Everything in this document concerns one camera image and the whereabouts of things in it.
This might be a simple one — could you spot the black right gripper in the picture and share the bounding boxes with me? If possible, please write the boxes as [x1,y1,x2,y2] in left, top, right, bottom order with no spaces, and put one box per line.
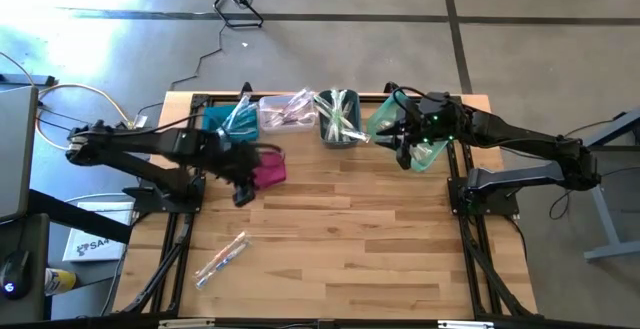
[375,93,459,171]

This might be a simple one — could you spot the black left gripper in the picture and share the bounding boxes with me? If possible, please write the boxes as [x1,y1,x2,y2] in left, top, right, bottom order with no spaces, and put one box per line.
[209,141,262,208]

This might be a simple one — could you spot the magenta plastic bin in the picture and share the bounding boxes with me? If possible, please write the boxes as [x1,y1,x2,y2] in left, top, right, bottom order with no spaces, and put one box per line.
[251,149,288,190]

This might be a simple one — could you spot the green toothbrush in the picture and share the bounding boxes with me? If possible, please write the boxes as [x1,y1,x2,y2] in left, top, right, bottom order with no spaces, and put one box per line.
[332,88,347,143]
[323,99,351,143]
[332,99,352,143]
[332,97,357,143]
[312,93,357,128]
[329,126,373,145]

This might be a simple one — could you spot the blue toothbrush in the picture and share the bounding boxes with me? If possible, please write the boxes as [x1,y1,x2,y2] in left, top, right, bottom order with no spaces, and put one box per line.
[229,102,260,133]
[219,93,252,135]
[195,241,251,290]
[215,114,257,141]
[234,113,260,139]

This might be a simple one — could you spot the green toothbrushes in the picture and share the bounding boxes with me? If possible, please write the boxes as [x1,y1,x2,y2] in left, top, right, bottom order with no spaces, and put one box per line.
[318,99,354,144]

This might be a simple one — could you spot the teal translucent plastic bin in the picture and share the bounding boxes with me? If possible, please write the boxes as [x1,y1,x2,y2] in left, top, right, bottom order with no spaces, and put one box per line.
[366,90,456,173]

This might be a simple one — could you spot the dark grey plastic bin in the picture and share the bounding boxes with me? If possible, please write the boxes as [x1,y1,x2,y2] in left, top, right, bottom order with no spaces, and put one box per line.
[317,88,364,149]

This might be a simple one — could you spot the clear white plastic bin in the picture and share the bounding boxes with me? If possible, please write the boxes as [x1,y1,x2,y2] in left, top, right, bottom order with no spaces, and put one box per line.
[258,92,318,135]

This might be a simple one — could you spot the bright blue plastic bin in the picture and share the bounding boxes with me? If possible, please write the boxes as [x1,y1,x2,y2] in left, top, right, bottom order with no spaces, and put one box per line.
[202,103,261,144]

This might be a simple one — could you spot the white printed box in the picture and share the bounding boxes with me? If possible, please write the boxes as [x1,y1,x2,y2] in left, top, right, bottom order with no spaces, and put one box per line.
[62,200,136,264]

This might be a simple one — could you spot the black desk beam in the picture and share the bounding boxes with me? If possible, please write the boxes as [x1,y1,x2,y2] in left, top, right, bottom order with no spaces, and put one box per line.
[27,188,135,246]

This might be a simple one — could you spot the yellow white can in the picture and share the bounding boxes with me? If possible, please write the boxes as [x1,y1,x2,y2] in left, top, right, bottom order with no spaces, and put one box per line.
[43,267,78,297]

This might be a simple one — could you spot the black desk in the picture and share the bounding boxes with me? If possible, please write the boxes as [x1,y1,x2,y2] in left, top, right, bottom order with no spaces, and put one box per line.
[0,212,52,324]

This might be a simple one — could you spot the grey laptop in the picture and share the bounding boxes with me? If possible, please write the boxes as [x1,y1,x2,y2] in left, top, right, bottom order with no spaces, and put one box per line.
[0,85,40,223]

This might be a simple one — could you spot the black computer mouse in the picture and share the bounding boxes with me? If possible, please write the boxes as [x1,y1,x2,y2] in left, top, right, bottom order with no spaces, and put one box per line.
[0,250,32,301]

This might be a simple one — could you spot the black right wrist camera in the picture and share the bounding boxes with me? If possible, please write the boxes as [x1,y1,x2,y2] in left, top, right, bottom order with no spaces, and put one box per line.
[407,116,426,140]

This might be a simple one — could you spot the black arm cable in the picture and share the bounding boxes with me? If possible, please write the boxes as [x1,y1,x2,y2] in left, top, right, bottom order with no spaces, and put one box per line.
[391,86,434,118]

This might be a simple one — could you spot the silver angle bracket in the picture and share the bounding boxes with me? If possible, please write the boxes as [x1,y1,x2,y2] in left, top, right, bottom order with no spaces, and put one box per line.
[437,319,495,329]
[157,318,217,329]

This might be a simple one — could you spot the yellow extension cable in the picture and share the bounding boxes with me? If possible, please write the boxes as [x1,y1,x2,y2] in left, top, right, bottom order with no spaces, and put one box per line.
[35,82,137,154]

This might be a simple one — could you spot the grey metal desk frame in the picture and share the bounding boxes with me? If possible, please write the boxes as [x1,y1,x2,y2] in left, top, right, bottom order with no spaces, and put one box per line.
[582,107,640,264]

